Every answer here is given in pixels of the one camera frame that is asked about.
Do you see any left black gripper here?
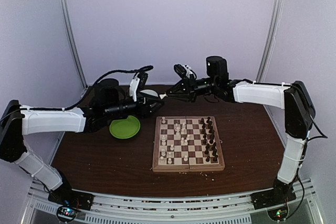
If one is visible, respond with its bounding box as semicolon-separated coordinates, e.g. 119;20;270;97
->
104;91;164;120

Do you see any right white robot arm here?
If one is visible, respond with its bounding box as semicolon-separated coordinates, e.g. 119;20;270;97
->
166;64;316;204

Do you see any aluminium front rail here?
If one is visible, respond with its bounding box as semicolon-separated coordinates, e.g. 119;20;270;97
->
19;179;327;223

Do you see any white ceramic bowl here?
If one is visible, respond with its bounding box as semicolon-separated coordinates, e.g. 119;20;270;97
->
138;89;160;101

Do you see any green plastic plate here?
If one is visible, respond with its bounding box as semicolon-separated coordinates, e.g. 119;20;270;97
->
109;115;141;140

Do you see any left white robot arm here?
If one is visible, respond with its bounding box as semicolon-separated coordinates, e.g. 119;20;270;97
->
1;77;165;205

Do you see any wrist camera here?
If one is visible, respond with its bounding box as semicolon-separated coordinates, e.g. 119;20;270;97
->
91;78;126;107
206;56;229;81

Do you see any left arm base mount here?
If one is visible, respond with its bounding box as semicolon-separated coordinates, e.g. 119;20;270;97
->
48;191;94;210

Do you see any white bishop chess piece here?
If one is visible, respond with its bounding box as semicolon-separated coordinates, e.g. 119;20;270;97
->
161;135;166;146

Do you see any white rook chess piece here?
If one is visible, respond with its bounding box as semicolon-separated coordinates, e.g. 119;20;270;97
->
159;93;167;99

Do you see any wooden chess board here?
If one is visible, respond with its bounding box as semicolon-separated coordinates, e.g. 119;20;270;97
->
152;115;225;173

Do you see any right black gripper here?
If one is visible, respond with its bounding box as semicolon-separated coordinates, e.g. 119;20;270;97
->
166;73;218;102

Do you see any left aluminium frame post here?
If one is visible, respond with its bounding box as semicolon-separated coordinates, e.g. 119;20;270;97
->
60;0;88;89

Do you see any aluminium frame post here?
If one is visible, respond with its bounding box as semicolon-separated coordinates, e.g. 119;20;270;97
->
60;0;88;89
256;0;284;82

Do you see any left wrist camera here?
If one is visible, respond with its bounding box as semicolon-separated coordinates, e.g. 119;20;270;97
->
91;78;126;107

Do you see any right aluminium frame post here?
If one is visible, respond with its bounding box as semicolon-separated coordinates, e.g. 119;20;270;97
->
256;0;284;82

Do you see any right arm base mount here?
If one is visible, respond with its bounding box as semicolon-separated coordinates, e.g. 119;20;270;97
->
250;189;296;210

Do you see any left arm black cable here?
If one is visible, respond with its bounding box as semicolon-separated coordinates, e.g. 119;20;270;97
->
62;65;154;111

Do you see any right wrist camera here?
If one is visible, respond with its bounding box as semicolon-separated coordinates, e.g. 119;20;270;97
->
206;56;229;81

